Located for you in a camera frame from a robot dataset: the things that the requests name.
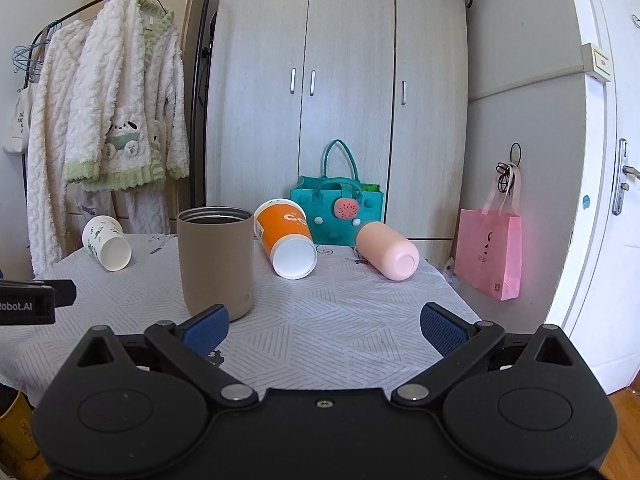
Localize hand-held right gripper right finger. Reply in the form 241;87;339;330
390;302;576;407

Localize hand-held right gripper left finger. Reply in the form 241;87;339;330
75;304;260;408

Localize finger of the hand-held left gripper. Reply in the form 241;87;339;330
49;280;77;309

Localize orange paper cup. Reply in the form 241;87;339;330
253;198;318;281

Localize white green-print paper cup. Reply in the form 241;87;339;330
81;215;133;273

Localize taupe metal tumbler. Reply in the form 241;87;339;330
176;206;254;322

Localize pink paper bag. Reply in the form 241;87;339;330
452;162;524;302

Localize pink bottle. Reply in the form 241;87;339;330
354;222;421;282

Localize white patterned tablecloth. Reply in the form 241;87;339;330
0;232;483;403

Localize yellow bucket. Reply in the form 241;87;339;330
0;389;42;467

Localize teal felt handbag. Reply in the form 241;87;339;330
290;139;384;247

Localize white fleece robe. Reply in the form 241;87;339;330
25;19;173;273

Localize white door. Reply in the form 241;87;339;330
545;0;640;397

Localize white tote bag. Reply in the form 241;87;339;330
2;82;37;157

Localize white green-trim fleece jacket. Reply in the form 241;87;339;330
62;0;191;194

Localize light wood wardrobe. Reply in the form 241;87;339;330
205;0;472;272

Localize black metal clothes rack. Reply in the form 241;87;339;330
29;0;216;211

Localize black cables on wall hook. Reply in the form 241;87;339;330
495;142;524;197

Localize teal wire hangers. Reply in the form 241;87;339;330
12;20;61;83

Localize silver door handle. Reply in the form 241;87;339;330
612;138;640;217

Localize white wall switch box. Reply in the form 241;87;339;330
580;42;614;84

